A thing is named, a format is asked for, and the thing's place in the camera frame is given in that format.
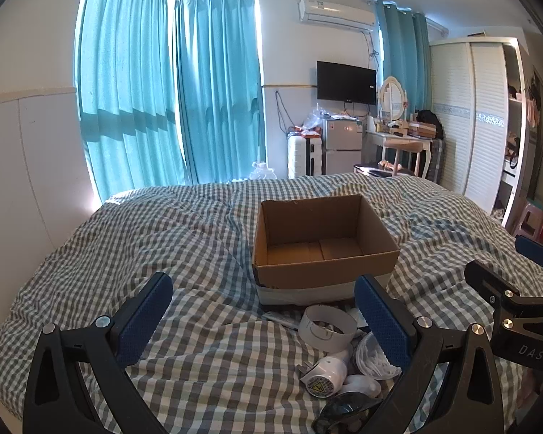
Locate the black wall television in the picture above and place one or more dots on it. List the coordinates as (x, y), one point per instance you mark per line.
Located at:
(346, 82)

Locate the clear plastic round container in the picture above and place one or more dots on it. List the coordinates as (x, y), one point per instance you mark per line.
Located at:
(371, 361)

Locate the small silver fridge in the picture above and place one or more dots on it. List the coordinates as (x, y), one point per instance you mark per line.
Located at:
(341, 140)

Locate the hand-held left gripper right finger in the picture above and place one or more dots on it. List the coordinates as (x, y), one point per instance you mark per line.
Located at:
(382, 318)

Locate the wooden chair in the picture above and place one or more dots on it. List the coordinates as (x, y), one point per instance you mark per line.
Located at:
(402, 146)

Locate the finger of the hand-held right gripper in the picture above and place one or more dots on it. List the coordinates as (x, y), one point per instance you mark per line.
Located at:
(537, 252)
(488, 280)

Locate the wide teal curtain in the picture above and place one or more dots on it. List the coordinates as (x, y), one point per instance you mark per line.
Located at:
(122, 77)

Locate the white dressing table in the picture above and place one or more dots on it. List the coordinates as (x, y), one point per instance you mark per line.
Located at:
(375, 138)

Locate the pink plastic stool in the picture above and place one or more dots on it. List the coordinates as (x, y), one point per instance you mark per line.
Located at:
(529, 221)

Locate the white louvred wardrobe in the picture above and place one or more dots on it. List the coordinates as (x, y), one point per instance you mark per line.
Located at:
(475, 122)

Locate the black bag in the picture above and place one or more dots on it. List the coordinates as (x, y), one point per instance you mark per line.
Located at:
(430, 122)

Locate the glossy black item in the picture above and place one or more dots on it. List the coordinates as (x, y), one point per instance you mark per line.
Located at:
(344, 411)

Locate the clear plastic bag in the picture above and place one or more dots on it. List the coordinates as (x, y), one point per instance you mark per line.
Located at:
(314, 120)

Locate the small white rounded bottle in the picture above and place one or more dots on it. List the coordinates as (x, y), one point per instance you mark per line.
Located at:
(362, 384)

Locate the white air conditioner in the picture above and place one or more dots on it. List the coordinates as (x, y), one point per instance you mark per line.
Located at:
(335, 13)

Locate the white suitcase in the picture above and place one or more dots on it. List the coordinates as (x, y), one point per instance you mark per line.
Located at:
(301, 156)

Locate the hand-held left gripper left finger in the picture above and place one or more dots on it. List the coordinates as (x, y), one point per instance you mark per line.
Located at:
(142, 321)

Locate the narrow teal curtain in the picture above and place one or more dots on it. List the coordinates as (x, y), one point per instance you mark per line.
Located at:
(398, 54)

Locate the brown cardboard box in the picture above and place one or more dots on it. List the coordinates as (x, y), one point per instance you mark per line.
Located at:
(316, 275)

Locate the grey checked blanket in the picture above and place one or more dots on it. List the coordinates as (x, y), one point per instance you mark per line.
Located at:
(163, 235)

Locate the oval white-framed mirror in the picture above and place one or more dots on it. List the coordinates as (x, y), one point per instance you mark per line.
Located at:
(392, 97)

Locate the white plug-in device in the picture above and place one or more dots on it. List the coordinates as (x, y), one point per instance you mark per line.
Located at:
(328, 370)

